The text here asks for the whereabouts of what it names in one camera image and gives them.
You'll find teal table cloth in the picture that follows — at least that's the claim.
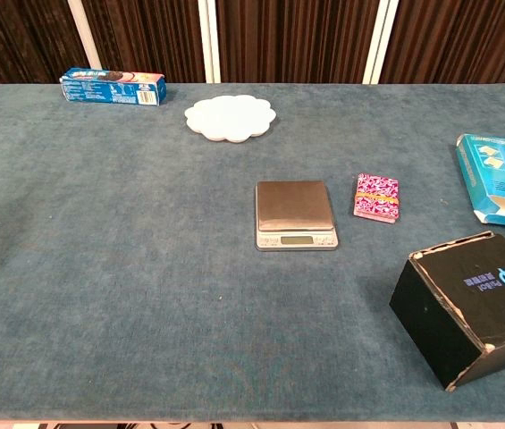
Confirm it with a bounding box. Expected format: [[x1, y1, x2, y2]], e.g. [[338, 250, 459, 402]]
[[0, 82, 505, 424]]

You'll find white partition post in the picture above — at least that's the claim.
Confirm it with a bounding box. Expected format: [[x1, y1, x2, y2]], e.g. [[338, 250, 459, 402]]
[[361, 0, 400, 86], [66, 0, 103, 72], [197, 0, 222, 85]]

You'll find pink patterned small box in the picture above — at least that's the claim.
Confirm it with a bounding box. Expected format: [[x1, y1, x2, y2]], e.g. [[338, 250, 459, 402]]
[[352, 172, 400, 225]]

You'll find black cardboard box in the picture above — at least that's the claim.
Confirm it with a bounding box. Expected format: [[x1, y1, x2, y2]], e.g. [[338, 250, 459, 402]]
[[388, 230, 505, 393]]

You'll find silver digital kitchen scale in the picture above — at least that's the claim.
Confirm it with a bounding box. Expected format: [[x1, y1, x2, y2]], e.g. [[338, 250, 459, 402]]
[[254, 180, 340, 252]]

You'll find light blue product box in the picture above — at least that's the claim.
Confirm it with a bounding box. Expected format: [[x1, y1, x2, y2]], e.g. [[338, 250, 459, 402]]
[[455, 132, 505, 231]]

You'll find white flower-shaped palette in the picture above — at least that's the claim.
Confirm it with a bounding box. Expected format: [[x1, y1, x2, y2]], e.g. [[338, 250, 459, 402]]
[[183, 94, 278, 144]]

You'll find blue cookie box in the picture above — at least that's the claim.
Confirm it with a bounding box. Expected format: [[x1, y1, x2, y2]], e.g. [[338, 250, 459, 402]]
[[59, 67, 168, 107]]

